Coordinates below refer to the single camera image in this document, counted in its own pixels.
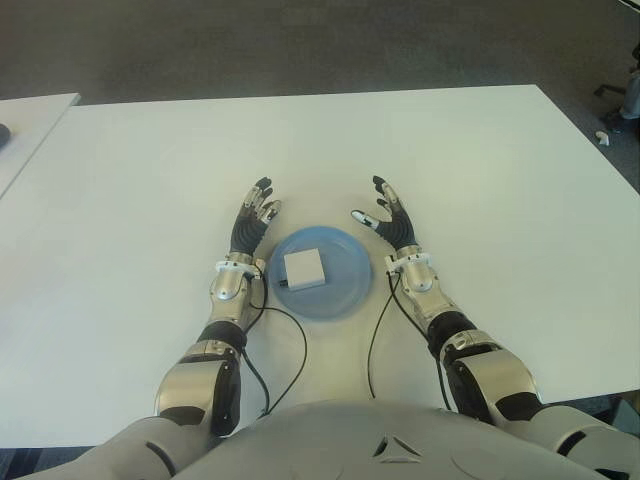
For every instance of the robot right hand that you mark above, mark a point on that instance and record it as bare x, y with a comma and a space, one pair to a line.
400, 227

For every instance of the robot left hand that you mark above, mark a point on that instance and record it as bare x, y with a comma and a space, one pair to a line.
247, 232

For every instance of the white square charger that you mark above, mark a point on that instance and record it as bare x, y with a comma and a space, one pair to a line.
304, 267

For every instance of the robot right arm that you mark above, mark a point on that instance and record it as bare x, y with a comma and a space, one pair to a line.
480, 380

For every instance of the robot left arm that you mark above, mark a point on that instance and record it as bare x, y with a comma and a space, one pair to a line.
197, 380

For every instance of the blue round plate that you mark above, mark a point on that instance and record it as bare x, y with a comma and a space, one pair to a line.
345, 295

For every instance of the grey robot torso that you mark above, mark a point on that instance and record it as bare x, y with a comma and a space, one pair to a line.
350, 440

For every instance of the white paper scrap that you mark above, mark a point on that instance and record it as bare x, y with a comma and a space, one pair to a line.
601, 138

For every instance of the black office chair base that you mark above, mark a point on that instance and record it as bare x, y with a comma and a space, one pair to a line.
610, 91

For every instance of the black cylindrical object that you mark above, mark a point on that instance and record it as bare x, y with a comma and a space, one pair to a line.
4, 135

